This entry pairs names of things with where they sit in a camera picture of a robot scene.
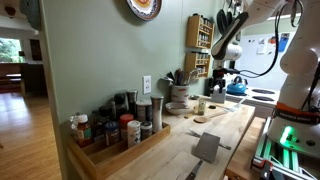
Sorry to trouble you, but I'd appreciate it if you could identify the hanging black pan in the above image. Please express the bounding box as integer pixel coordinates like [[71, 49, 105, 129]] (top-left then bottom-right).
[[216, 8, 231, 36]]

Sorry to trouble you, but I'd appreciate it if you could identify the clear plastic bottle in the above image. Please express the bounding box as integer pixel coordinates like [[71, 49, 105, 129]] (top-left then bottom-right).
[[69, 112, 81, 135]]

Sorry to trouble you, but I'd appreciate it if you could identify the dark glass bottle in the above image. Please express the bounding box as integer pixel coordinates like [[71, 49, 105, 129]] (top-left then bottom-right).
[[98, 105, 113, 125]]

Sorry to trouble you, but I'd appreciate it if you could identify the small glass spice bottle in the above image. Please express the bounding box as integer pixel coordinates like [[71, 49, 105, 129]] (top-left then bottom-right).
[[198, 99, 207, 117]]

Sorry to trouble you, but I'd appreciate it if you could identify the small jar black lid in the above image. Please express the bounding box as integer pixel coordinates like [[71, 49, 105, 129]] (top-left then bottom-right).
[[140, 120, 154, 141]]

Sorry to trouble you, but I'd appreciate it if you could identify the white shaker bottle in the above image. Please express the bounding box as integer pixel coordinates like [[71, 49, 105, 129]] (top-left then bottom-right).
[[126, 119, 142, 149]]

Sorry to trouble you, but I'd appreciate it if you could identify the white utensil crock orange print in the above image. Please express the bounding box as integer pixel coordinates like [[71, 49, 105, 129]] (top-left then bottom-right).
[[170, 84, 191, 107]]

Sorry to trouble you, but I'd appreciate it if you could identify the red lid spice jar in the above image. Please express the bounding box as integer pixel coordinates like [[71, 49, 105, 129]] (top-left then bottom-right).
[[119, 113, 135, 140]]

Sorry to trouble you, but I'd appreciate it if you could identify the dark pepper grinder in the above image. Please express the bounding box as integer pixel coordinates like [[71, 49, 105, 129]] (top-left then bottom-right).
[[126, 89, 139, 118]]

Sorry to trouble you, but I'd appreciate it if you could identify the metal ladle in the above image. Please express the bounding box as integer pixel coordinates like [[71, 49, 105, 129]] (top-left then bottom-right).
[[160, 75, 175, 85]]

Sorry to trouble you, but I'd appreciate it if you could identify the dark wall picture frame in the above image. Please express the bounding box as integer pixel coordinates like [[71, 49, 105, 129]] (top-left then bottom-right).
[[29, 38, 43, 62]]

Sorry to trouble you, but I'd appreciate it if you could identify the white cap orange label bottle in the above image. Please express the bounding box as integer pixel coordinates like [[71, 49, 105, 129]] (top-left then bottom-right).
[[76, 113, 93, 147]]

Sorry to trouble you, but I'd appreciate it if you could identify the long wooden spoon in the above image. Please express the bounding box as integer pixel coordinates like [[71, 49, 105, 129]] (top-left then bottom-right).
[[193, 109, 230, 125]]

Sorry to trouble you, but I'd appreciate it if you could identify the blue lid spice jar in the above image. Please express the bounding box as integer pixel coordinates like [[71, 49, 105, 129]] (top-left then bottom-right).
[[104, 121, 121, 147]]

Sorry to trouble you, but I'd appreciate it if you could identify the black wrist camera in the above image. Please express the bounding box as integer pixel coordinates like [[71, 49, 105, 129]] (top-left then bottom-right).
[[226, 67, 242, 76]]

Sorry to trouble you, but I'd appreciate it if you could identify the dark wooden cabinet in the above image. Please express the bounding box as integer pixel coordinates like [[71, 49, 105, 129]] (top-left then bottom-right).
[[19, 62, 48, 97]]

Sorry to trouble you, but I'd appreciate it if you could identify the white stove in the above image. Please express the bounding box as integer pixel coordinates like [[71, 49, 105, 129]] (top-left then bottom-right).
[[225, 85, 282, 119]]

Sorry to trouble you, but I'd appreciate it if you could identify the white wall outlet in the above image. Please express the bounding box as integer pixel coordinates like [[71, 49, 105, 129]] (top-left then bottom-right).
[[142, 75, 153, 95]]

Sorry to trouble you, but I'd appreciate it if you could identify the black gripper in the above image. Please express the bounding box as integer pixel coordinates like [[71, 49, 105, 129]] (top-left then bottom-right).
[[208, 68, 228, 98]]

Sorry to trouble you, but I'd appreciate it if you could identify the white plastic spatula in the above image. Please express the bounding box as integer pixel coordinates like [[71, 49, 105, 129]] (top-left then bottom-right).
[[214, 96, 249, 113]]

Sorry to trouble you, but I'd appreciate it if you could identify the small white bowl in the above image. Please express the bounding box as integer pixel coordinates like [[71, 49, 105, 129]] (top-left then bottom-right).
[[164, 101, 190, 116]]

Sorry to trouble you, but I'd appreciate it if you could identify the wooden wall spice rack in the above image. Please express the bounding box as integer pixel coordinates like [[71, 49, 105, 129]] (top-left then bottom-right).
[[185, 13, 216, 50], [184, 50, 212, 80]]

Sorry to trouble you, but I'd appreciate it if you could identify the metal spatula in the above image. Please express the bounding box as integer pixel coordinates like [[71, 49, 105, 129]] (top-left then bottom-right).
[[184, 131, 222, 180]]

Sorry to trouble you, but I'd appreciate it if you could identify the colourful decorative wall plate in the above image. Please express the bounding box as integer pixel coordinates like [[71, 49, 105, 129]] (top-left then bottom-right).
[[125, 0, 163, 22]]

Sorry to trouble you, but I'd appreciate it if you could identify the small wooden spreader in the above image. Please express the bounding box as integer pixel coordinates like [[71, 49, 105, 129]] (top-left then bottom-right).
[[183, 109, 197, 120]]

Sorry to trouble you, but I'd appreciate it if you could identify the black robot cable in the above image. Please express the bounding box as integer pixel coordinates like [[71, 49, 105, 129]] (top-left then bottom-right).
[[238, 2, 283, 80]]

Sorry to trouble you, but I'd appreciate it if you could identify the steel pepper mill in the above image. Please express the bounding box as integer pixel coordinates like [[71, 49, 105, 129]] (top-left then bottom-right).
[[150, 95, 165, 134]]

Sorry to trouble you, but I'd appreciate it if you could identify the pale blue paper carton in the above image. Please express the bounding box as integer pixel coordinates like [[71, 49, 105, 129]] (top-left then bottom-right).
[[210, 85, 228, 105]]

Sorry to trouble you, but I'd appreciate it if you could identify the wooden spice tray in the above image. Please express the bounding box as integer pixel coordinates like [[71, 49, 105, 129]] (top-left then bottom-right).
[[66, 122, 172, 180]]

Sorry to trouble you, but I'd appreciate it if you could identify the blue paper sheet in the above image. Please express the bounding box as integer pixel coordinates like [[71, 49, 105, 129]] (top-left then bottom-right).
[[277, 32, 291, 53]]

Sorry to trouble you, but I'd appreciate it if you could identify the white refrigerator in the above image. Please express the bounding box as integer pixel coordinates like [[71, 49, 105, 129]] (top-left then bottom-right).
[[234, 31, 292, 91]]

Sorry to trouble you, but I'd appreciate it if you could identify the blue kettle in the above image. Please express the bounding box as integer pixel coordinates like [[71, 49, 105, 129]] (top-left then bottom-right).
[[226, 75, 249, 96]]

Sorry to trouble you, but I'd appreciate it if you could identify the white paper sheet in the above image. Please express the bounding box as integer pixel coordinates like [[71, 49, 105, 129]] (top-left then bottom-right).
[[256, 36, 268, 55]]

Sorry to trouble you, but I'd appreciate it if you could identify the black spatula utensil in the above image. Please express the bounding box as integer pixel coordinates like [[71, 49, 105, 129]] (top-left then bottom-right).
[[173, 68, 184, 86]]

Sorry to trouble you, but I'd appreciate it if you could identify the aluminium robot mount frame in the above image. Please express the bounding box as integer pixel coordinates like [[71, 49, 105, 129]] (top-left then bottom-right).
[[250, 116, 320, 180]]

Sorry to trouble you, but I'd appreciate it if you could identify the black bottle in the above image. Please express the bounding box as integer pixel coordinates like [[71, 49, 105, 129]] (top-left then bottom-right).
[[113, 92, 130, 118]]

